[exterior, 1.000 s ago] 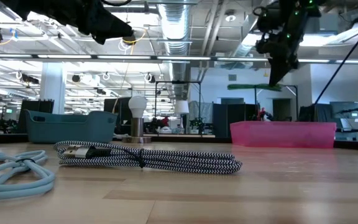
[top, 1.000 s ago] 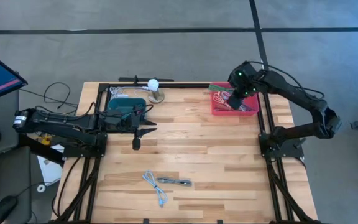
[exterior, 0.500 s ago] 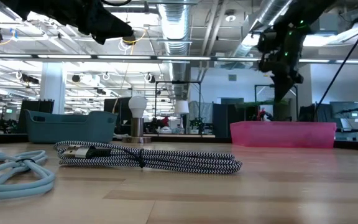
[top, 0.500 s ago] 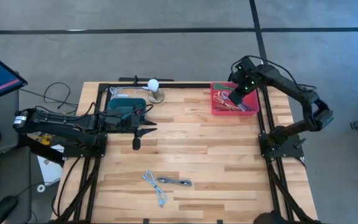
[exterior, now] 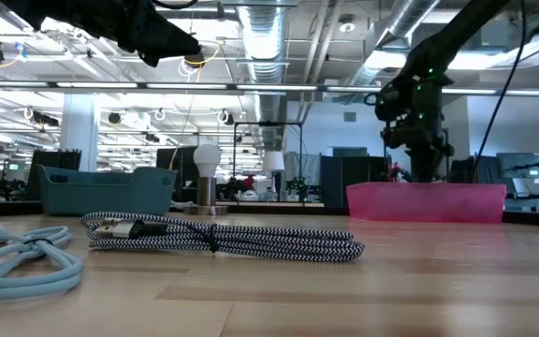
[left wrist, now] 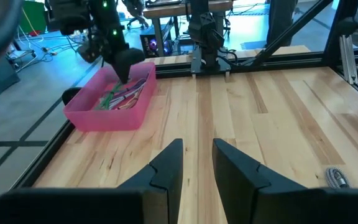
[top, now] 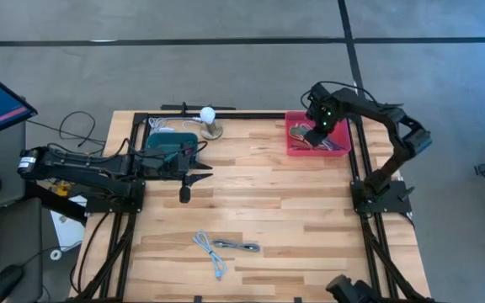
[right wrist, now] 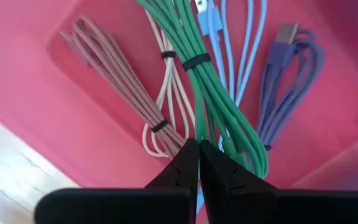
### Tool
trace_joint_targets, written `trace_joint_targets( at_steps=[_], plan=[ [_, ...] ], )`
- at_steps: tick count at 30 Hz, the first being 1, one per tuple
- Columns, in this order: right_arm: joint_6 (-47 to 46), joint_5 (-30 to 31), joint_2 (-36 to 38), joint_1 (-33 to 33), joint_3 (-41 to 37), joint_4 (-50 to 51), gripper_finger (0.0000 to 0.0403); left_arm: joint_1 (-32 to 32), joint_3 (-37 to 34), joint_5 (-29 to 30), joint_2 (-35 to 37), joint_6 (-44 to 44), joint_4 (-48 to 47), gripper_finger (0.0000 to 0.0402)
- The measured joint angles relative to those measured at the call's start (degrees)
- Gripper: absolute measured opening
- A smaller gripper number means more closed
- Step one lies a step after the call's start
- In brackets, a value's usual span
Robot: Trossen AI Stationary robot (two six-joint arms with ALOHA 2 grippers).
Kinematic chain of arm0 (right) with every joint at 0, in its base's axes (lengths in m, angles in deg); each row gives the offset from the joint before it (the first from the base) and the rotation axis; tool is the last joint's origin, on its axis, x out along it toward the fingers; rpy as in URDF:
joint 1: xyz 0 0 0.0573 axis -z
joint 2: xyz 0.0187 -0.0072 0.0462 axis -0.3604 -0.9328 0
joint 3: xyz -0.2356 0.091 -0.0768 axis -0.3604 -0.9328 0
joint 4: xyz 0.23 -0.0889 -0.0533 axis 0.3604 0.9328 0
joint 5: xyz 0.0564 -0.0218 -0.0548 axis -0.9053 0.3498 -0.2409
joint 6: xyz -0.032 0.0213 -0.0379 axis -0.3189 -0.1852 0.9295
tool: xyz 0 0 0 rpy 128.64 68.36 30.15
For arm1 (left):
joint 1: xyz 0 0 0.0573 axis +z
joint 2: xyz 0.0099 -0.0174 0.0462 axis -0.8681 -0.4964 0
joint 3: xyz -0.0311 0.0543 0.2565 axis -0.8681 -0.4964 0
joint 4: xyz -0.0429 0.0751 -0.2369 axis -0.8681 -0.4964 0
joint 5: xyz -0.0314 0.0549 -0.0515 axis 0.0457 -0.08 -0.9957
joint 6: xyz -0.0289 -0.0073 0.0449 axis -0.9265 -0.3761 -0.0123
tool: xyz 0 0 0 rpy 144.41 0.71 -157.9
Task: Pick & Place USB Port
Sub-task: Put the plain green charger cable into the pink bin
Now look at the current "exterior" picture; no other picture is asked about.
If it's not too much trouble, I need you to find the white lampshade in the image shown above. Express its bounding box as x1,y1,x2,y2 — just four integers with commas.
262,149,286,173

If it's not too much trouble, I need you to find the white bulb table lamp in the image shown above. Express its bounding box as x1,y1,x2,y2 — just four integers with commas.
192,143,229,216

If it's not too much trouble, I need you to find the teal plastic bin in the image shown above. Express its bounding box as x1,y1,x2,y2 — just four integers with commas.
37,165,179,217

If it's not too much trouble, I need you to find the black power cable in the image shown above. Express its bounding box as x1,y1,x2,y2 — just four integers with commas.
468,0,531,183

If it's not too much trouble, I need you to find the black background rack frame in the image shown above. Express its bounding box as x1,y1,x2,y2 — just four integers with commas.
232,120,304,205

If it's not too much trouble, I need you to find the pink translucent plastic bin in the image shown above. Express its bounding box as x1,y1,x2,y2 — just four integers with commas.
345,181,508,225

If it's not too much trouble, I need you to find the grey braided USB cable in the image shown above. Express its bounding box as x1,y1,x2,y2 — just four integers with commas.
80,211,367,263

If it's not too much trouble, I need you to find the background monitor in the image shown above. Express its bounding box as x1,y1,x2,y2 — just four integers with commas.
496,152,539,198

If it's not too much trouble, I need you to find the light blue USB cable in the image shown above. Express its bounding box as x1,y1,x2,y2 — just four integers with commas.
0,225,85,303

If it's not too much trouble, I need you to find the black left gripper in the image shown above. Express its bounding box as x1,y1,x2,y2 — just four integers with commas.
109,0,203,68

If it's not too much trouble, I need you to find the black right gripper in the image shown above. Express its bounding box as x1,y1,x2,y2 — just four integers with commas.
380,116,457,184

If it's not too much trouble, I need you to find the black aluminium table frame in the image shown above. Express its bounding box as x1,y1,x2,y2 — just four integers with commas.
0,198,539,230

